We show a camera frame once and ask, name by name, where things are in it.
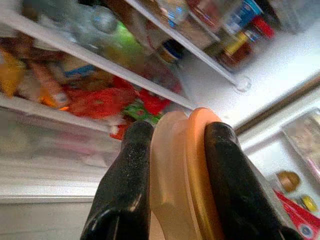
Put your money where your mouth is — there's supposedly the light green bag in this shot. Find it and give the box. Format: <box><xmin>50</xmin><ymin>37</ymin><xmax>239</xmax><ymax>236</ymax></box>
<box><xmin>99</xmin><ymin>22</ymin><xmax>151</xmax><ymax>67</ymax></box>

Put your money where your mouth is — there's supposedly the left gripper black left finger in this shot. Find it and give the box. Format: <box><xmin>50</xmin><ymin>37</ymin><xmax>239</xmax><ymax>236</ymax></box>
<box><xmin>79</xmin><ymin>121</ymin><xmax>155</xmax><ymax>240</ymax></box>

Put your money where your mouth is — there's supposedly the fridge door with white bins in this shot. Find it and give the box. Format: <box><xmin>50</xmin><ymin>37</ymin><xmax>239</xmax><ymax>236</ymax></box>
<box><xmin>234</xmin><ymin>74</ymin><xmax>320</xmax><ymax>240</ymax></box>

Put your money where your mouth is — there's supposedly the blue lid jar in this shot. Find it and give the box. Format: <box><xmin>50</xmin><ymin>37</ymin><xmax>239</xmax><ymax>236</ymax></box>
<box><xmin>159</xmin><ymin>39</ymin><xmax>185</xmax><ymax>66</ymax></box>

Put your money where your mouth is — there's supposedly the red lid jar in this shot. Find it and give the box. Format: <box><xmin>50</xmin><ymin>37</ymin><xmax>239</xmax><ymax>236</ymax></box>
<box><xmin>249</xmin><ymin>14</ymin><xmax>276</xmax><ymax>40</ymax></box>

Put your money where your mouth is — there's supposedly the red snack packet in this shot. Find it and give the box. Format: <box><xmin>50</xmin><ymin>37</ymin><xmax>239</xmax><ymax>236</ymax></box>
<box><xmin>273</xmin><ymin>189</ymin><xmax>320</xmax><ymax>240</ymax></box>

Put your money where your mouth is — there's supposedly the orange food package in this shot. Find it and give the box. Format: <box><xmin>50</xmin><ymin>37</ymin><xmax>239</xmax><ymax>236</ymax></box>
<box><xmin>0</xmin><ymin>48</ymin><xmax>29</xmax><ymax>99</ymax></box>

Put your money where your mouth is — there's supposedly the yellow label jar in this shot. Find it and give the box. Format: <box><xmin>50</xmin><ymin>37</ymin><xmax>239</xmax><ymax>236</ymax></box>
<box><xmin>219</xmin><ymin>29</ymin><xmax>254</xmax><ymax>66</ymax></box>

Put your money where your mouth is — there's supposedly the yellow lid jar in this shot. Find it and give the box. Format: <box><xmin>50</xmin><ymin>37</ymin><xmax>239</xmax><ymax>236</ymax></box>
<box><xmin>300</xmin><ymin>194</ymin><xmax>319</xmax><ymax>213</ymax></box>

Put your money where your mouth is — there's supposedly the red plastic bag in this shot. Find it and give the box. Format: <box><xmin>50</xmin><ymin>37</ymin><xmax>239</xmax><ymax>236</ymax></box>
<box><xmin>63</xmin><ymin>77</ymin><xmax>176</xmax><ymax>121</ymax></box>

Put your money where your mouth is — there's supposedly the white fridge body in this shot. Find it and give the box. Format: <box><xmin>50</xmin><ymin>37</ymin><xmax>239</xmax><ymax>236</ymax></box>
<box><xmin>0</xmin><ymin>0</ymin><xmax>320</xmax><ymax>240</ymax></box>

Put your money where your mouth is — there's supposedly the brown lid jar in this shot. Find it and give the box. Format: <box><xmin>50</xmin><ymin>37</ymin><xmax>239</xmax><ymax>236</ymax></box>
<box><xmin>276</xmin><ymin>170</ymin><xmax>301</xmax><ymax>193</ymax></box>

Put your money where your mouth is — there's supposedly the green printed packet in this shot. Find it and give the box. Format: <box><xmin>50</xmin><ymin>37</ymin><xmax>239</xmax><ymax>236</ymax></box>
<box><xmin>122</xmin><ymin>103</ymin><xmax>163</xmax><ymax>125</ymax></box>

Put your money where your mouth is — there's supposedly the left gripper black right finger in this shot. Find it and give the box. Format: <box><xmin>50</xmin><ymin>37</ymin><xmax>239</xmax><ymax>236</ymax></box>
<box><xmin>204</xmin><ymin>121</ymin><xmax>305</xmax><ymax>240</ymax></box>

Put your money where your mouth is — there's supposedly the clear container with orange lid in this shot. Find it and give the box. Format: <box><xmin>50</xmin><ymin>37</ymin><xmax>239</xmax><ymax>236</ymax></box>
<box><xmin>149</xmin><ymin>107</ymin><xmax>227</xmax><ymax>240</ymax></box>

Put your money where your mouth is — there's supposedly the clear plastic bottle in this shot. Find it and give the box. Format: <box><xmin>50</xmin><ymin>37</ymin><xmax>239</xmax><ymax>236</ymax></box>
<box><xmin>69</xmin><ymin>4</ymin><xmax>121</xmax><ymax>47</ymax></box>

